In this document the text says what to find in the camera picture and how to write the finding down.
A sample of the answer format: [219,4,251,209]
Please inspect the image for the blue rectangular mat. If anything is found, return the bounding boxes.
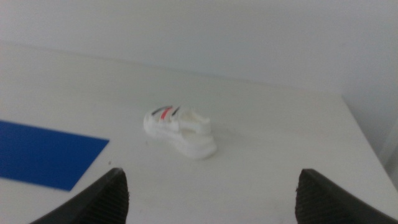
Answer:
[0,119,110,192]

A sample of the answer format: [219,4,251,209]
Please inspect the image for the white sandal shoe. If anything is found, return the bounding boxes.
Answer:
[143,105,218,160]

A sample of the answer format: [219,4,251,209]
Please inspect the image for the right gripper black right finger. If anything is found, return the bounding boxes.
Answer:
[294,168,398,224]

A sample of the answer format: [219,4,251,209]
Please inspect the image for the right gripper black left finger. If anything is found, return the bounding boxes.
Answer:
[29,167,130,224]

